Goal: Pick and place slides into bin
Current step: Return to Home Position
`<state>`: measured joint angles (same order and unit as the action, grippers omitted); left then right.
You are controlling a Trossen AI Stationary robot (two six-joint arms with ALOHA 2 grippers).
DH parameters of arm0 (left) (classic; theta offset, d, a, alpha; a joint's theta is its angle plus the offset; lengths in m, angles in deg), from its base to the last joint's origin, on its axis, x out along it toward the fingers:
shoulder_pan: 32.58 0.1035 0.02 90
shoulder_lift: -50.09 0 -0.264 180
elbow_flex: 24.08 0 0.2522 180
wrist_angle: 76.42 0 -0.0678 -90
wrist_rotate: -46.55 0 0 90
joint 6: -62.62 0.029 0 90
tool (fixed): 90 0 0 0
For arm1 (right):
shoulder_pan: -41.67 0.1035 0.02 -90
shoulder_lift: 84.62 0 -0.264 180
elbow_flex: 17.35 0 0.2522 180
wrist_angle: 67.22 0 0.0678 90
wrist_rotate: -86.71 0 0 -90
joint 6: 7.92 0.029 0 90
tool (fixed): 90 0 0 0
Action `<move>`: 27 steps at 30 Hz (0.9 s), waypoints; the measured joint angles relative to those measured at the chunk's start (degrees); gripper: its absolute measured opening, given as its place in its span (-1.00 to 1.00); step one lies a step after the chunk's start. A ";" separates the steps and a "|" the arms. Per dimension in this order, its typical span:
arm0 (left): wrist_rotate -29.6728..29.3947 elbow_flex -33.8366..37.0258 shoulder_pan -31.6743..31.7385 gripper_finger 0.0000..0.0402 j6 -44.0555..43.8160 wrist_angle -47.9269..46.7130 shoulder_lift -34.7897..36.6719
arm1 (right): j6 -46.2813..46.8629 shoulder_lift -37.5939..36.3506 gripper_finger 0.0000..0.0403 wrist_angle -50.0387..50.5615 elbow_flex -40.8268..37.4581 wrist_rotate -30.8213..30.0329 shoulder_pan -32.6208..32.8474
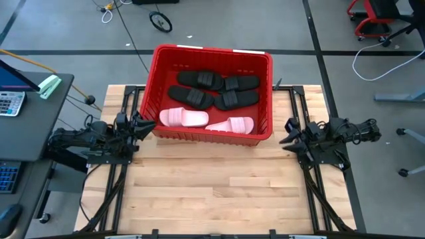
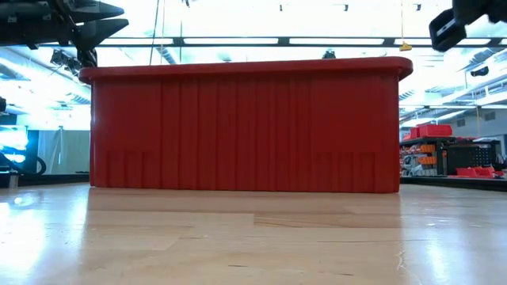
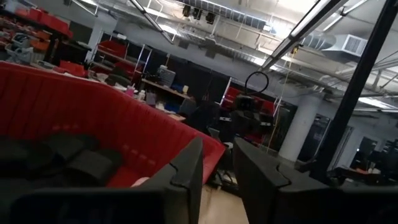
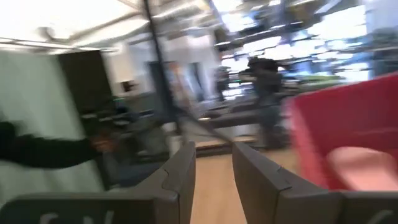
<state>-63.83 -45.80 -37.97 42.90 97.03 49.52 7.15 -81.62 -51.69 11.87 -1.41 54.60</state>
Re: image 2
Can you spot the glowing background monitor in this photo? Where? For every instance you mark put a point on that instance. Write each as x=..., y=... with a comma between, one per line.
x=12, y=140

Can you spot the black aluminium frame rails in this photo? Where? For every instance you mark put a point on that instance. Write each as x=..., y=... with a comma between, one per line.
x=455, y=183
x=47, y=180

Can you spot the black ceiling fixture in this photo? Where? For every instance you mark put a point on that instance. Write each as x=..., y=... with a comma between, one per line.
x=479, y=71

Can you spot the large red shelf bin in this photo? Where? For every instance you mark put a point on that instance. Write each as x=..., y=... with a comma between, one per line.
x=435, y=130

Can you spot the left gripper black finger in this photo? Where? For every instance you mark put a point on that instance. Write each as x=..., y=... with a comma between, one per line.
x=93, y=11
x=99, y=33

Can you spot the black pegboard cart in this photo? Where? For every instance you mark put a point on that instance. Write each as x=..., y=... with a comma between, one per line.
x=471, y=156

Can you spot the yellow hanging power outlet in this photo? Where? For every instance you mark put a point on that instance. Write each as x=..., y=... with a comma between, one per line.
x=405, y=47

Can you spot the red plastic storage bin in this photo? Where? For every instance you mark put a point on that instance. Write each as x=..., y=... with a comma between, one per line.
x=245, y=130

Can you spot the small red shelf bin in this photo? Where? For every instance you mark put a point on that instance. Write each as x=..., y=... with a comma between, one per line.
x=410, y=134

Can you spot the black overhead gantry beam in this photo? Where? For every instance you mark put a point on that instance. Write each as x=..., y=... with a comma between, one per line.
x=285, y=40

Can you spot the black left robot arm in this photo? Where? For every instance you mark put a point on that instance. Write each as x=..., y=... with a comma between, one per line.
x=14, y=23

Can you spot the black storage shelf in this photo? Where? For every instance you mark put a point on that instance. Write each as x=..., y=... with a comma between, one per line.
x=439, y=156

